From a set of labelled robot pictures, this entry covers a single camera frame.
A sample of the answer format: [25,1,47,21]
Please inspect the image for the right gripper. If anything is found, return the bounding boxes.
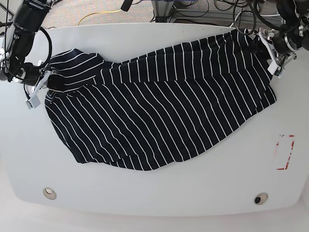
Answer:
[0,57,58,101]

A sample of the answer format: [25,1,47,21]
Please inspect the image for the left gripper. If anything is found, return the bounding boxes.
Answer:
[245,13,309,74]

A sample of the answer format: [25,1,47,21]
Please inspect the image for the black white striped T-shirt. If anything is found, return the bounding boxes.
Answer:
[45,30,276,171]

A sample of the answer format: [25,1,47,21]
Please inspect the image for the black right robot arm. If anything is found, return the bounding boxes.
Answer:
[0,0,56,108]

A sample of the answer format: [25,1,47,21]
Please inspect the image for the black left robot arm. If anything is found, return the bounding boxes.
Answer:
[248,0,309,78]

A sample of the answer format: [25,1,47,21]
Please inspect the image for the red tape rectangle marking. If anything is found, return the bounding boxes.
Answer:
[272,134,295,171]

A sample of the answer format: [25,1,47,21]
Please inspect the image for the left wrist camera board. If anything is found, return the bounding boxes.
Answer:
[274,68,285,79]

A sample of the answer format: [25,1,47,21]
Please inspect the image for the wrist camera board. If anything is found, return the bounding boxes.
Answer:
[25,96,41,109]
[274,68,285,79]

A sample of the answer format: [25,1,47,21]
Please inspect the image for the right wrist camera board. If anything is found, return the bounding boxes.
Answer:
[25,96,41,109]

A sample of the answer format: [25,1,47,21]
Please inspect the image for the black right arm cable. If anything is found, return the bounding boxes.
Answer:
[0,0,53,83]

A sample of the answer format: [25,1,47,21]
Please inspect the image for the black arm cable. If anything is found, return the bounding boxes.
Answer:
[231,0,285,37]
[0,0,53,83]

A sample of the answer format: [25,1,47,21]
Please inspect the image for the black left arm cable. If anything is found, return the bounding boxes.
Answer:
[231,0,285,37]

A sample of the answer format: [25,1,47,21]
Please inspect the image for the yellow floor cable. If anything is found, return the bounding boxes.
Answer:
[77,9,121,26]

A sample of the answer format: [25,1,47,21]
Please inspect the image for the left table cable grommet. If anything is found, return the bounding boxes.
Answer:
[43,188,57,200]

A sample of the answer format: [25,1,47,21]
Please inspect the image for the table cable grommet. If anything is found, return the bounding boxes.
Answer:
[253,192,268,205]
[43,188,57,200]

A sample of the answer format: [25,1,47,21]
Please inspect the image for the aluminium frame stand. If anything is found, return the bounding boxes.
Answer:
[150,0,174,23]

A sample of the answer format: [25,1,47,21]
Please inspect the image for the right table cable grommet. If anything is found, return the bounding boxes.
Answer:
[253,192,268,205]

